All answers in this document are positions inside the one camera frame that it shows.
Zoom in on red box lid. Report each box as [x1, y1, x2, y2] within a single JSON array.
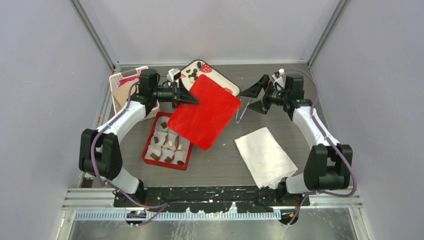
[[167, 74, 241, 151]]

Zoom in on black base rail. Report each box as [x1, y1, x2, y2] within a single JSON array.
[[131, 185, 310, 214]]

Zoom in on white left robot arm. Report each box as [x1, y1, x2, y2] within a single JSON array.
[[78, 66, 199, 207]]

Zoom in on white folded cloth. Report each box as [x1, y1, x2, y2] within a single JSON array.
[[234, 127, 298, 190]]

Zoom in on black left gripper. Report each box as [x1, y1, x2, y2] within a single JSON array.
[[152, 78, 200, 111]]

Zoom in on pink tissue paper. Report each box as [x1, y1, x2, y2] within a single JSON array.
[[118, 75, 140, 87]]

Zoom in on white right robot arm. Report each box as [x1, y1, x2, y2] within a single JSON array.
[[240, 72, 356, 206]]

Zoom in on dark chocolate bottom row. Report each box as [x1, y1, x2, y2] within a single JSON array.
[[164, 156, 173, 163]]

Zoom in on metal tongs with grey handle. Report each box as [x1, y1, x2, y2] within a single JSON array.
[[235, 98, 252, 124]]

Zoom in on strawberry print tray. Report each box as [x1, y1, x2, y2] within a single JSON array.
[[180, 59, 240, 97]]

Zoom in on red chocolate box tray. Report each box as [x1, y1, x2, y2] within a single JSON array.
[[141, 111, 193, 171]]

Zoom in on white plastic basket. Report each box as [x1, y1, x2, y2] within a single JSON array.
[[109, 66, 149, 114]]

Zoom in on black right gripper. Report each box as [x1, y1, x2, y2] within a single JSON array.
[[239, 75, 289, 115]]

